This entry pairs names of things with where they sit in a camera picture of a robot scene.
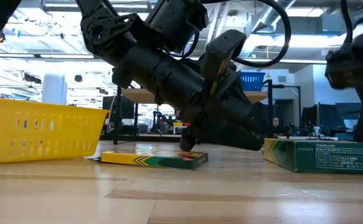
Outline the blue plastic basket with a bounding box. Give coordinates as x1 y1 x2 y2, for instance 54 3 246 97
238 71 266 92

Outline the yellow green crayon box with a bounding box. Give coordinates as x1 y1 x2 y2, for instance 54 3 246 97
100 150 209 171
263 138 363 176

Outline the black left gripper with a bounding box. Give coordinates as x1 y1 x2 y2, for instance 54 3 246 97
179 64 269 152

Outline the yellow plastic basket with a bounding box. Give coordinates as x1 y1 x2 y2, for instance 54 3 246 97
0 97 110 164

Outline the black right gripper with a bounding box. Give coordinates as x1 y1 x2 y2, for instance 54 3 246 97
324 29 363 91

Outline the wooden shelf riser black frame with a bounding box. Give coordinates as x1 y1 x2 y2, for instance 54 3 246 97
112 79 303 146

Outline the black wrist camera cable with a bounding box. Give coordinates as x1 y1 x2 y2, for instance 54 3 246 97
230 0 293 68

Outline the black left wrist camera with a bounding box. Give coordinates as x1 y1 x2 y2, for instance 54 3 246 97
199 29 247 82

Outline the person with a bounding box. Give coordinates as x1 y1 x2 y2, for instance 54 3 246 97
172 108 186 125
270 116 283 137

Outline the dark computer monitor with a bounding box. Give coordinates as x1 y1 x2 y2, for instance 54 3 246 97
101 95 135 121
319 102 361 131

